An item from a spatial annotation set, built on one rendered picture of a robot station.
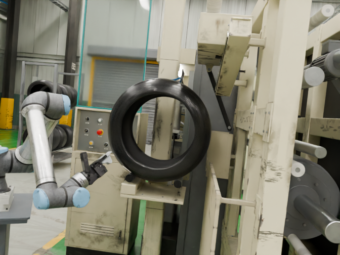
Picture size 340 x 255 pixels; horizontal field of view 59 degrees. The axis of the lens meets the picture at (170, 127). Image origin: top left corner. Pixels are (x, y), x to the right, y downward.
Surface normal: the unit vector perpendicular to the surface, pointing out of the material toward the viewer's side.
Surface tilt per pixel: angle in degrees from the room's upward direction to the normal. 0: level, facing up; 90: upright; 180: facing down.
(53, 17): 90
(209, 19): 90
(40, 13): 90
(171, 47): 90
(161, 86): 79
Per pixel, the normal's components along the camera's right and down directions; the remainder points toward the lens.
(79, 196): 0.74, 0.00
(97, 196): -0.08, 0.05
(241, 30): -0.06, -0.26
